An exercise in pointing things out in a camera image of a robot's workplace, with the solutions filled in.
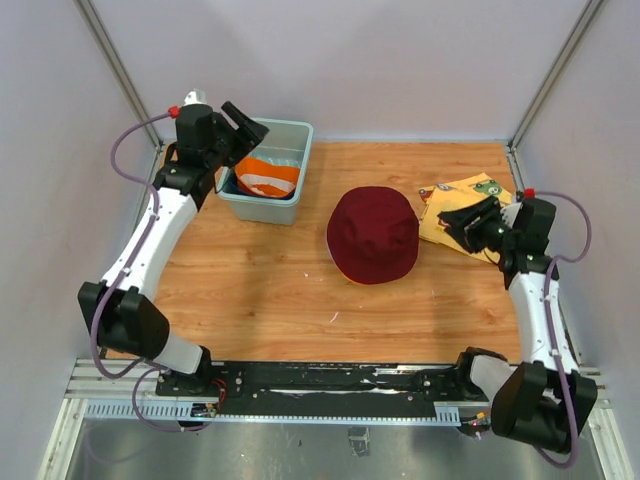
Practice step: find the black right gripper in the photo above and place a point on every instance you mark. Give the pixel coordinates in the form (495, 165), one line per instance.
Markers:
(460, 218)

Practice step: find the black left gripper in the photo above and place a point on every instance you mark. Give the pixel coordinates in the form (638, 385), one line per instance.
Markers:
(249, 133)

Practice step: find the orange bucket hat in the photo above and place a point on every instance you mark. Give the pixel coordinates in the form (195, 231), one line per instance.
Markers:
(252, 171)

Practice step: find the dark maroon bucket hat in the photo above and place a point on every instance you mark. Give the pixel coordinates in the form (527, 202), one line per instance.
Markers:
(373, 235)

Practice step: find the yellow bucket hat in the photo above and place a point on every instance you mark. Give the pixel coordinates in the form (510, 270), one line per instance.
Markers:
(352, 280)

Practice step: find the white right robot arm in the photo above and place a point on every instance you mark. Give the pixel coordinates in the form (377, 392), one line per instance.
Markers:
(544, 401)

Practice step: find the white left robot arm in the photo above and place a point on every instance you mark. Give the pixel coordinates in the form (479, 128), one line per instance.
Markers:
(119, 309)

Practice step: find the light teal plastic bin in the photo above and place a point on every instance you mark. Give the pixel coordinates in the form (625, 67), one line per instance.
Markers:
(287, 143)

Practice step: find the blue bucket hat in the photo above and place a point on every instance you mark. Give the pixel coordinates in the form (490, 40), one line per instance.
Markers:
(263, 190)

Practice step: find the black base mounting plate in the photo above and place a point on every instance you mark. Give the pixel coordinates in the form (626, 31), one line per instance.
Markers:
(305, 387)

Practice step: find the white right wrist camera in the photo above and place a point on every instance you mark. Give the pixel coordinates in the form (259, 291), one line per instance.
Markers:
(510, 212)

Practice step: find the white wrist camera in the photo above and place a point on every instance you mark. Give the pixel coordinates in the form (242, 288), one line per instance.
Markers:
(510, 212)
(194, 97)

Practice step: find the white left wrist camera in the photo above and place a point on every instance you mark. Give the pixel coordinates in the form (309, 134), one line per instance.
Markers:
(194, 97)

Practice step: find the grey slotted cable duct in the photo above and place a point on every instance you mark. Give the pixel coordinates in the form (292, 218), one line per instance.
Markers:
(198, 412)

